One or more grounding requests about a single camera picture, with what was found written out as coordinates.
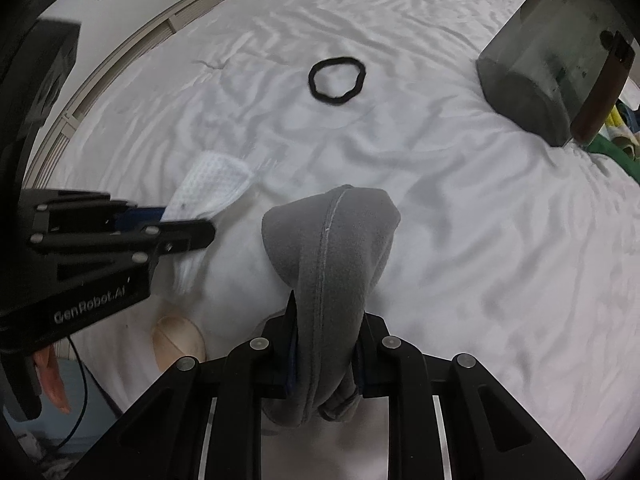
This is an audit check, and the black cable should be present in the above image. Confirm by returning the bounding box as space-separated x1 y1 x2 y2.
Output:
65 335 125 453

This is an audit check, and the black hair tie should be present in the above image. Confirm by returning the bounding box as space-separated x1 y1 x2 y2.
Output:
307 57 367 107

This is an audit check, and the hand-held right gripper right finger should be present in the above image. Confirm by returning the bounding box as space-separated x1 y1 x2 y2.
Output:
350 312 587 480

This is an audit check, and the white bed sheet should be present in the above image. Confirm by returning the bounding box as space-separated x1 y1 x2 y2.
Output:
60 0 640 480

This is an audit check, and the grey translucent container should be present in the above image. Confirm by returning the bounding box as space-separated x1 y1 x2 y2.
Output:
475 0 638 148

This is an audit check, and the grey fleece cloth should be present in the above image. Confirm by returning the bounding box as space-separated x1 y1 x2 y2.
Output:
261 185 402 423

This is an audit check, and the green plastic bin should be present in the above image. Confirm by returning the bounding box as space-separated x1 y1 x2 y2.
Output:
585 130 640 183

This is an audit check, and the person's left hand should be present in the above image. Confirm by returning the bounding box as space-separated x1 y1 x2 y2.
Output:
31 344 71 415

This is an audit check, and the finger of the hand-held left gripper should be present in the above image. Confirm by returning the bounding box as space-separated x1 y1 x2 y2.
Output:
22 189 167 235
29 219 217 272

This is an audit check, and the beige wooden trim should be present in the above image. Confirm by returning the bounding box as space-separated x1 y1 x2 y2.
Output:
22 0 247 191

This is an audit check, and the yellow and white cloth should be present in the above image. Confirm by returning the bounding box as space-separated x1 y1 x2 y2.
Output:
602 100 640 161

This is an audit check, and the white textured cloth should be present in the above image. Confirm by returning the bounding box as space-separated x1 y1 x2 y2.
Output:
160 150 253 296

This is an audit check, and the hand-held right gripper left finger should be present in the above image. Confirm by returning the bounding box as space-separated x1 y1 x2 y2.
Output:
65 290 301 480

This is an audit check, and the beige round pad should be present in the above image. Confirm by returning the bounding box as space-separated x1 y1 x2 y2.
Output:
151 316 207 373

